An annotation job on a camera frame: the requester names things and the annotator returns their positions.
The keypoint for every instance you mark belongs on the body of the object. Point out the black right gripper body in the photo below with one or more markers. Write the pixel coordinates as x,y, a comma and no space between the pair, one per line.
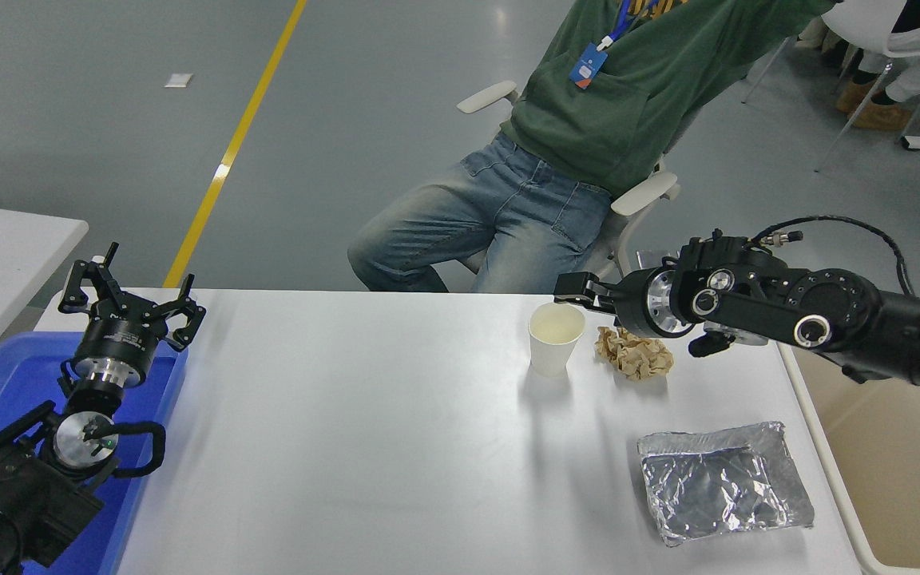
634,303

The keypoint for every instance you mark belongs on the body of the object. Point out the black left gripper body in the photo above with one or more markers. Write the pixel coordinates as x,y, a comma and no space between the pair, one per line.
113,335

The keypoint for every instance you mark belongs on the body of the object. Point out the tan paper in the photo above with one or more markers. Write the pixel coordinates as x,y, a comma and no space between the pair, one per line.
636,355

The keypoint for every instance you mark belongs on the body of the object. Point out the white paper cup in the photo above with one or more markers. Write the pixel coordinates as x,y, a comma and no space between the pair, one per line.
552,347

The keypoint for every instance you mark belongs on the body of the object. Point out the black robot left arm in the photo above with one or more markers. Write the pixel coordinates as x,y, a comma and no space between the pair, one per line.
21,495

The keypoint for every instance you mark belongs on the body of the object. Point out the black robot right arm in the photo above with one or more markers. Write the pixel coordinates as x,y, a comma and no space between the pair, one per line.
827,307

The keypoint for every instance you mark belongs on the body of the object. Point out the metal floor plate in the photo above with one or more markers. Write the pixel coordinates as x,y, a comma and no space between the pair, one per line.
652,258

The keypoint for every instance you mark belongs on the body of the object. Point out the white side table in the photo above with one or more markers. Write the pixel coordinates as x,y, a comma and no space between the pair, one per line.
5,255

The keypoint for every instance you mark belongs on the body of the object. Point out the blue plastic tray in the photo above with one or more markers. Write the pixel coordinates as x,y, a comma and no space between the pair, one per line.
13,375

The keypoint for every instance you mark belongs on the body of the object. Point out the white grey office chair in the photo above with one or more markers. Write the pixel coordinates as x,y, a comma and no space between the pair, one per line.
644,192

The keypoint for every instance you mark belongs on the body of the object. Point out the seated person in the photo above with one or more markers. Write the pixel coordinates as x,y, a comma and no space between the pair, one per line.
636,96

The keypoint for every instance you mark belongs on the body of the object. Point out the person with tan boots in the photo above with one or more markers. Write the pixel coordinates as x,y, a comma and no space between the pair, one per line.
879,116

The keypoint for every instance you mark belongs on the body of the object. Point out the large pale plastic bin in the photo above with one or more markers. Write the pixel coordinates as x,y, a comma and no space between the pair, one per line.
891,479

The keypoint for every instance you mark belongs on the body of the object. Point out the white shell chair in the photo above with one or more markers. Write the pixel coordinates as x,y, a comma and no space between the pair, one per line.
851,16

